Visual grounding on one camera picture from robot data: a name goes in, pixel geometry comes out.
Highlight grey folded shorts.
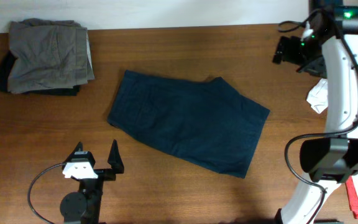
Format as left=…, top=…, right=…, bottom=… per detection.
left=7, top=18, right=95, bottom=94

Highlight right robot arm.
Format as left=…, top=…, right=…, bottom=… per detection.
left=273, top=1, right=358, bottom=224

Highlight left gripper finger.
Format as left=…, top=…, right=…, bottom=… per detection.
left=108, top=139, right=124, bottom=174
left=63, top=141, right=84, bottom=164

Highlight black folded garment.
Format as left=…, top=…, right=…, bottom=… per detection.
left=0, top=51, right=80, bottom=96

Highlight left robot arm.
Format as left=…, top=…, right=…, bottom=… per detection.
left=60, top=141, right=124, bottom=224

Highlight navy blue shorts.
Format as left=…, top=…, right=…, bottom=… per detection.
left=107, top=70, right=270, bottom=178

